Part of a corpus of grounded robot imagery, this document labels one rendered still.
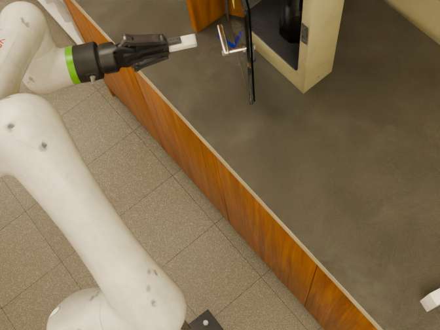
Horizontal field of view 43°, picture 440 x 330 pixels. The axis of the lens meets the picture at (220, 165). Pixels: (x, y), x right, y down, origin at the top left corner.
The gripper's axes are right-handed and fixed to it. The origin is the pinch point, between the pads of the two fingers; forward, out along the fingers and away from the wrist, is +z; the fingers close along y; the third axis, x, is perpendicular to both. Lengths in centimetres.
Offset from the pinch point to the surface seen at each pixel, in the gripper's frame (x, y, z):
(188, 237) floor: -11, -120, -15
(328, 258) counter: -54, -26, 24
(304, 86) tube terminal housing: -6.4, -21.7, 30.6
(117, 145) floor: 41, -120, -41
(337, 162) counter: -29, -26, 34
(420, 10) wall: 11, -23, 70
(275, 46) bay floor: 5.8, -18.1, 25.1
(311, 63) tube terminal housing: -5.5, -12.7, 32.2
